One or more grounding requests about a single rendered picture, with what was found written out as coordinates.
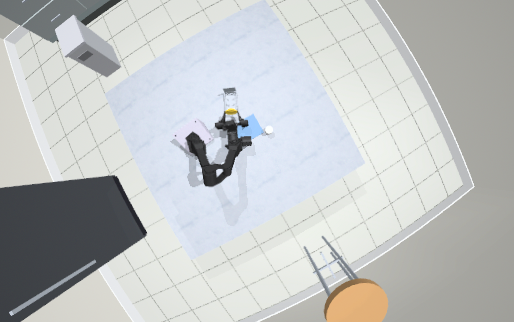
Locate light blue flat mat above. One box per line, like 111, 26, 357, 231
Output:
237, 115, 264, 139

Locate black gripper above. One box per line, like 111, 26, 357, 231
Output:
215, 110, 249, 137

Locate yellow plate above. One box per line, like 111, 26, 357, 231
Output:
225, 108, 237, 115

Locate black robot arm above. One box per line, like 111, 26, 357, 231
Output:
185, 120, 252, 188

